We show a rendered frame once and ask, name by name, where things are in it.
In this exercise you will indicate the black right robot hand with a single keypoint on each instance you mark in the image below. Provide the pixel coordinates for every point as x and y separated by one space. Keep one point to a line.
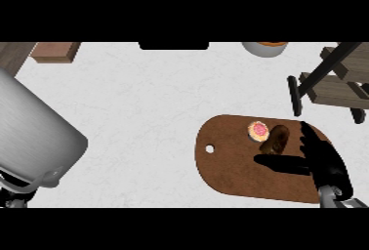
324 162

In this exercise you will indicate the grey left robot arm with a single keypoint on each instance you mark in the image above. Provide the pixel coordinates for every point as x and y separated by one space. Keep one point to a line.
33 130

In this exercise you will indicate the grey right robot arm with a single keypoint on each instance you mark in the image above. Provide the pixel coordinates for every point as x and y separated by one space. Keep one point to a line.
332 201

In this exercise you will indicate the pink frosted cupcake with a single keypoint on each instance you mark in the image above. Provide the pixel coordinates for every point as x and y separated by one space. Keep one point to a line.
259 131

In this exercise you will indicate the brown wooden cutting board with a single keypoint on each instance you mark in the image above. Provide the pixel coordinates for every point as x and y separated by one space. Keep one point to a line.
231 169

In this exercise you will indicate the dark wooden board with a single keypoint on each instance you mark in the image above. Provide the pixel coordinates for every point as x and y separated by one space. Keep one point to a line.
14 55

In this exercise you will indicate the dark brown oblong pastry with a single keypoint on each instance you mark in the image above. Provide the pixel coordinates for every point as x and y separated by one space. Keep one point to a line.
276 140

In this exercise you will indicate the grey bowl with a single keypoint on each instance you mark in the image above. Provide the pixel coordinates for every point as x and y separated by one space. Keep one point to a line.
263 51

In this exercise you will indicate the orange fruit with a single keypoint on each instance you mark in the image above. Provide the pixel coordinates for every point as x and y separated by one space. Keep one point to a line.
272 43

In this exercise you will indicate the brown wooden block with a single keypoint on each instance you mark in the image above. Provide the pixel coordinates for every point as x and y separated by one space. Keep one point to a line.
53 52

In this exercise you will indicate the black frame wooden tiered basket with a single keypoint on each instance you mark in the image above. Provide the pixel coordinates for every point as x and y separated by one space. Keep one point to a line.
337 88

